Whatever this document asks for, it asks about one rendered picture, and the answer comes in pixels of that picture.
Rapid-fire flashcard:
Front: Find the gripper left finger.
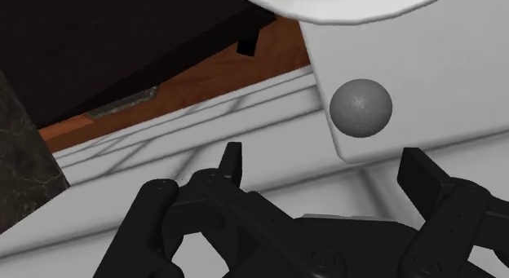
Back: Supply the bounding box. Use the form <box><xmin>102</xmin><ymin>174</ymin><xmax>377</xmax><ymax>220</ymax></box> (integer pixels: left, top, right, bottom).
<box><xmin>92</xmin><ymin>141</ymin><xmax>347</xmax><ymax>278</ymax></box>

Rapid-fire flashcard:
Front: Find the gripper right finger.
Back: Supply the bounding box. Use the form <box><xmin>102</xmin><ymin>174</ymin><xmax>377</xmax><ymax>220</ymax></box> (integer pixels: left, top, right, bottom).
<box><xmin>396</xmin><ymin>146</ymin><xmax>509</xmax><ymax>278</ymax></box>

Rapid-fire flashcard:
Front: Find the white cabinet with grey knob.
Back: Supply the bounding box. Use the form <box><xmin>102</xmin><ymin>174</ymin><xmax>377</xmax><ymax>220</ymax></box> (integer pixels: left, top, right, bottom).
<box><xmin>299</xmin><ymin>0</ymin><xmax>509</xmax><ymax>165</ymax></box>

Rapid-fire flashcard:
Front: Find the dark marbled robot stand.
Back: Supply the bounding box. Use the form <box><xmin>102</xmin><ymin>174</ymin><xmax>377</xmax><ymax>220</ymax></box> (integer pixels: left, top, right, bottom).
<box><xmin>0</xmin><ymin>69</ymin><xmax>71</xmax><ymax>236</ymax></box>

